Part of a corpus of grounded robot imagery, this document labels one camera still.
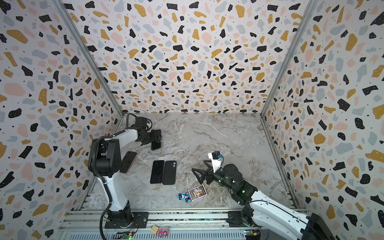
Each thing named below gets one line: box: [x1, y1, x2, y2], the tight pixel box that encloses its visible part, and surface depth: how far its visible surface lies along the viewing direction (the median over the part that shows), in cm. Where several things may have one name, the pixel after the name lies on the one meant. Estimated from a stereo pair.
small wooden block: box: [151, 225, 159, 235], surface depth 72 cm
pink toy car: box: [157, 228, 169, 238], surface depth 70 cm
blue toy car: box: [176, 192, 192, 203], surface depth 81 cm
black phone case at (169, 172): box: [162, 160, 177, 185], surface depth 92 cm
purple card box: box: [188, 184, 208, 202], surface depth 83 cm
